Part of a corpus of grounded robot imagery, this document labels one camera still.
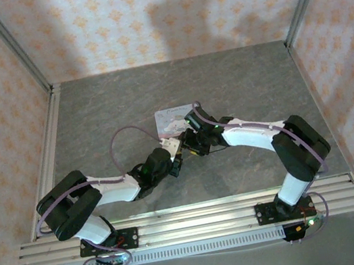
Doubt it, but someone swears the black controller board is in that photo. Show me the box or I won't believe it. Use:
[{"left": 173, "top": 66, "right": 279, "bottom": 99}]
[
  {"left": 95, "top": 249, "right": 135, "bottom": 265},
  {"left": 279, "top": 215, "right": 324, "bottom": 245}
]

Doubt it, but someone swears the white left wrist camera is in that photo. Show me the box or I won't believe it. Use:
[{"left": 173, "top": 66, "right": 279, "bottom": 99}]
[{"left": 158, "top": 134, "right": 184, "bottom": 160}]

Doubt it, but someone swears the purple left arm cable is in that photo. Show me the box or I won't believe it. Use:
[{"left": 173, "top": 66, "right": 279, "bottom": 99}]
[{"left": 24, "top": 120, "right": 178, "bottom": 235}]

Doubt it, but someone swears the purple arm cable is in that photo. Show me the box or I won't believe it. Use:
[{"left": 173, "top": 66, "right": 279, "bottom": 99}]
[
  {"left": 191, "top": 80, "right": 330, "bottom": 197},
  {"left": 24, "top": 120, "right": 178, "bottom": 235}
]

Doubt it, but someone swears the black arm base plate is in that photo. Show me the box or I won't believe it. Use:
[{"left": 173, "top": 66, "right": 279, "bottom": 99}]
[
  {"left": 77, "top": 226, "right": 142, "bottom": 259},
  {"left": 253, "top": 193, "right": 318, "bottom": 228}
]

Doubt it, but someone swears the white slotted cable duct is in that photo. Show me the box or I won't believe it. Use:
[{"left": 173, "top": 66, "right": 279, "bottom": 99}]
[{"left": 58, "top": 225, "right": 286, "bottom": 265}]

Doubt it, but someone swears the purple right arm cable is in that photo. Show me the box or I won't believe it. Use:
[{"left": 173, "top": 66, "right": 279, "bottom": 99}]
[{"left": 191, "top": 80, "right": 330, "bottom": 197}]

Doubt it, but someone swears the aluminium side frame rail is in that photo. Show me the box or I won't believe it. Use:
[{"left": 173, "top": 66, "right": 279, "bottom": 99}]
[
  {"left": 286, "top": 33, "right": 354, "bottom": 265},
  {"left": 0, "top": 83, "right": 93, "bottom": 265}
]

